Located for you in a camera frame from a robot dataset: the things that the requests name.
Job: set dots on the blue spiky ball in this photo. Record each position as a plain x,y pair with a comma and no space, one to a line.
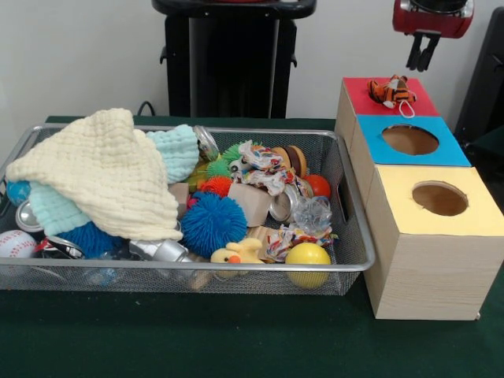
212,224
92,240

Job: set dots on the mint green cloth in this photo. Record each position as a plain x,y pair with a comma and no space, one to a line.
55,212

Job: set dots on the cream muslin cloth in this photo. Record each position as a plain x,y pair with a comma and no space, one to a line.
102,173

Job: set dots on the red-orange ball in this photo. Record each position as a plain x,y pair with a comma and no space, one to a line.
318,186

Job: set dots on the yellow duck plush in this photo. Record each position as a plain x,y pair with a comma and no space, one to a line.
234,255

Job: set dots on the yellow ball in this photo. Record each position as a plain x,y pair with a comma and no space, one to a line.
308,258

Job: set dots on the white baseball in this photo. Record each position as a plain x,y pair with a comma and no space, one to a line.
15,244

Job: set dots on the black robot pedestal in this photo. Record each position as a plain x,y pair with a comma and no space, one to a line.
236,59

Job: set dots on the orange striped tiger plush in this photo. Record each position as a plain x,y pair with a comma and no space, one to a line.
391,92

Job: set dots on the brown striped burger toy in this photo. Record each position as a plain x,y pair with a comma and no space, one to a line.
293,157

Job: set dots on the wooden three-hole sorting box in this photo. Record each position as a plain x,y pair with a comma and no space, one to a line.
433,275

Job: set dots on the blue globe ball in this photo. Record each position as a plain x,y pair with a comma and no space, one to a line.
17,193

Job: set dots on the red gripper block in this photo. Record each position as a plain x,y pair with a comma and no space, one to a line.
433,23

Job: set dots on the dark green tablecloth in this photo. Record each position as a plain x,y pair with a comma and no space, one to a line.
236,338
494,141

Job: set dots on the black stand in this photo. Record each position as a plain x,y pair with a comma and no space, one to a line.
484,78

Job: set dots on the shallow clear mesh bin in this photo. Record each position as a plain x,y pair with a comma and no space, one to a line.
157,282

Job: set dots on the silver plastic toy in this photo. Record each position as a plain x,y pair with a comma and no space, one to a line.
165,250

